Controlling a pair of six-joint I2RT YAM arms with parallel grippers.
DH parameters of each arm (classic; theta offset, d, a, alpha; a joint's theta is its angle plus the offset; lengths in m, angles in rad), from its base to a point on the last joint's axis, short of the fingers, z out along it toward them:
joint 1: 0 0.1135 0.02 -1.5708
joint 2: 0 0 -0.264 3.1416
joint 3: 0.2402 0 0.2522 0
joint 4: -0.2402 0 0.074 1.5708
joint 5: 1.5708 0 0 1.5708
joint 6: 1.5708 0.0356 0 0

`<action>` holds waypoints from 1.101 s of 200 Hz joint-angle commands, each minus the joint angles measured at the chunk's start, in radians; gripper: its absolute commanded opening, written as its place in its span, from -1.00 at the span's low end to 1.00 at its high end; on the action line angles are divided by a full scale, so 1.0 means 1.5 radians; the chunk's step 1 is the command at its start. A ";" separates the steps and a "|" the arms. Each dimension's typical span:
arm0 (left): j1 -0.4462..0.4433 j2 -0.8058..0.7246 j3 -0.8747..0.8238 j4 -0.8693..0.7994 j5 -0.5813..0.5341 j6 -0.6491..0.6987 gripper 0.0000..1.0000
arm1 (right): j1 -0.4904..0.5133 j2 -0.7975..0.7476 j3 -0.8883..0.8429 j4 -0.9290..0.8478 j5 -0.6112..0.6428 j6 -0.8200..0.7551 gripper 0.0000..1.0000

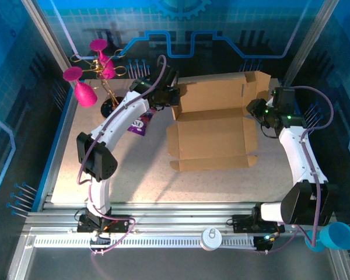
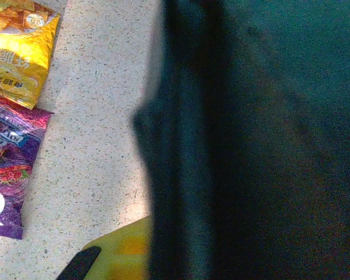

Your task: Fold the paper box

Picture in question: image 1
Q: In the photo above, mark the blue goblet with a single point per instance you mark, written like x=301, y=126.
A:
x=338, y=236

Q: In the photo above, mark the blue table edge trim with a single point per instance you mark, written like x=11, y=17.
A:
x=46, y=175

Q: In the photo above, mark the silver tin can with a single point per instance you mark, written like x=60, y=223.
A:
x=210, y=239

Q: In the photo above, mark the brown cardboard box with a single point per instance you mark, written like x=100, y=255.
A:
x=210, y=134

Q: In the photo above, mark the small pink wine glass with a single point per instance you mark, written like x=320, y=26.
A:
x=98, y=45

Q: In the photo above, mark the aluminium rail frame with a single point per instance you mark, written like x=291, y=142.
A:
x=178, y=216

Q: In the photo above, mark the yellow purple snack bag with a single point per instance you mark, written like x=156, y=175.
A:
x=140, y=124

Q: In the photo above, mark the aluminium frame post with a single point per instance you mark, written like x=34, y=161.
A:
x=312, y=38
x=46, y=32

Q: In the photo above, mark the large pink wine glass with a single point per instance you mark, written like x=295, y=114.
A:
x=86, y=96

